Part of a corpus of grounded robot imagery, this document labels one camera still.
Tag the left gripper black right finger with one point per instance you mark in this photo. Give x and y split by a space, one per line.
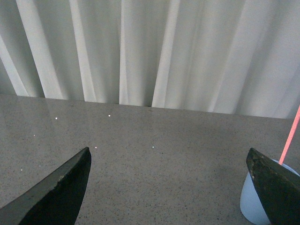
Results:
278 188

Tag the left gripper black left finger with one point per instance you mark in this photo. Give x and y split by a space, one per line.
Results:
55 200

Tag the pink chopstick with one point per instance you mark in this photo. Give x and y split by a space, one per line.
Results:
290 136

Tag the light blue cup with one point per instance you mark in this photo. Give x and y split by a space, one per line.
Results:
250 204

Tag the white curtain left panel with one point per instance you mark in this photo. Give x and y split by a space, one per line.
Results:
221 56

